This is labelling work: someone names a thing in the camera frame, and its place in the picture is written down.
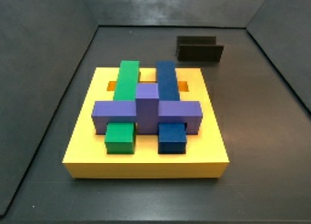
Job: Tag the purple cross-shaped block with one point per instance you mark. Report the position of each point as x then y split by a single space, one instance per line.
147 113

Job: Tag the yellow base board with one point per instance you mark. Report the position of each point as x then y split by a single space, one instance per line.
203 161

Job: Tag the green long block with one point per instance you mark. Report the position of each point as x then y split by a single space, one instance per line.
119 138

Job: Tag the black block holder stand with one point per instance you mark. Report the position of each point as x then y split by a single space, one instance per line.
197 48

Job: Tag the blue long block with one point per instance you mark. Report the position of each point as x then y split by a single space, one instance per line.
171 135

